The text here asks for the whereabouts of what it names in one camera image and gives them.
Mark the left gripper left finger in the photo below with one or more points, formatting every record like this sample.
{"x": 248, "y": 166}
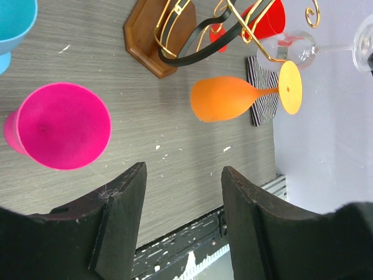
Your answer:
{"x": 92, "y": 237}

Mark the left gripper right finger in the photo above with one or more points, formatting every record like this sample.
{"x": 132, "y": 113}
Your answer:
{"x": 270, "y": 238}

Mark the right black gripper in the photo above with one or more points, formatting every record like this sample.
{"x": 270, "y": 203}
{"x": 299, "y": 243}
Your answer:
{"x": 370, "y": 62}

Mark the clear wine glass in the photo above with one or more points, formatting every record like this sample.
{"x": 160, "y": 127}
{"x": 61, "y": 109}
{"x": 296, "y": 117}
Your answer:
{"x": 302, "y": 48}

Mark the red plastic wine glass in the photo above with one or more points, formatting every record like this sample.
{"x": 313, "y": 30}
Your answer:
{"x": 272, "y": 23}

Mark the striped cloth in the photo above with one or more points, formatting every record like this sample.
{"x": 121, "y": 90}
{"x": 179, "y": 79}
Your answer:
{"x": 264, "y": 108}

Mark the pink plastic wine glass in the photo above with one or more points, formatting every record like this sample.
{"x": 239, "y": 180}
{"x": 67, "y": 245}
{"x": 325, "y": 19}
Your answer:
{"x": 62, "y": 126}

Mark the orange plastic wine glass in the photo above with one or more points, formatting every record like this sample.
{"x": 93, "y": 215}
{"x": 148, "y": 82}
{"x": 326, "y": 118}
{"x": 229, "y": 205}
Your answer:
{"x": 224, "y": 98}

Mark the gold wire glass rack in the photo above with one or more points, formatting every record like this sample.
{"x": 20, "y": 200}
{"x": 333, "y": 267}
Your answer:
{"x": 164, "y": 35}

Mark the blue plastic wine glass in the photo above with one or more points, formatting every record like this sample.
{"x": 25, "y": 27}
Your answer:
{"x": 17, "y": 19}

